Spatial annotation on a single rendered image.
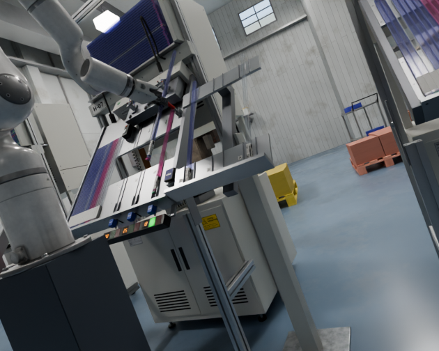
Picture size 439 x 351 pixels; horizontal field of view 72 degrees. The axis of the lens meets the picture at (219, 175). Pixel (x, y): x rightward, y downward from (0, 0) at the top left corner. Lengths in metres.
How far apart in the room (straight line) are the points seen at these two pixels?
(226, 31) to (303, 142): 4.53
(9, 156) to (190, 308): 1.20
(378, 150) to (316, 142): 6.23
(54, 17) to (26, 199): 0.58
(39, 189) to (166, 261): 1.00
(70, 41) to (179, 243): 0.98
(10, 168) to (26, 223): 0.12
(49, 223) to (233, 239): 0.84
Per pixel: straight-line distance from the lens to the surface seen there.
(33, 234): 0.76
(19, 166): 0.77
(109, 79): 1.12
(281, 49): 10.77
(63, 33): 1.11
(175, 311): 1.78
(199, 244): 1.10
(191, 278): 1.60
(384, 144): 4.29
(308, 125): 10.40
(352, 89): 9.49
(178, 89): 1.47
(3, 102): 0.77
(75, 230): 1.51
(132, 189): 1.32
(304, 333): 1.24
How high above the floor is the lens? 0.76
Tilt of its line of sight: 2 degrees down
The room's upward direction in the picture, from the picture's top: 21 degrees counter-clockwise
